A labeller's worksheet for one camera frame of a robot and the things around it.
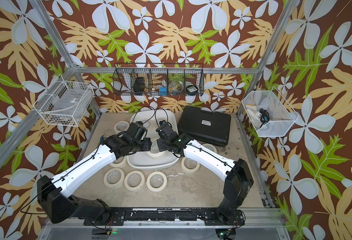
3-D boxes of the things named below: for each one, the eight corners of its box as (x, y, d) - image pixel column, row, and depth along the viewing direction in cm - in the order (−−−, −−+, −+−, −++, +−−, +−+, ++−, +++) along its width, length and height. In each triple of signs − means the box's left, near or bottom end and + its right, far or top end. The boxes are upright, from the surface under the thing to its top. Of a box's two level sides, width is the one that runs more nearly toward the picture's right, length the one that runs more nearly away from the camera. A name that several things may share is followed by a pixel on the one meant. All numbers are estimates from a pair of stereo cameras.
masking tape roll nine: (123, 192, 84) (121, 190, 81) (127, 172, 91) (126, 170, 88) (143, 192, 84) (142, 190, 81) (146, 172, 91) (145, 170, 89)
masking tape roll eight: (102, 187, 85) (100, 185, 83) (107, 170, 92) (105, 168, 89) (122, 187, 85) (121, 185, 83) (126, 170, 92) (125, 168, 89)
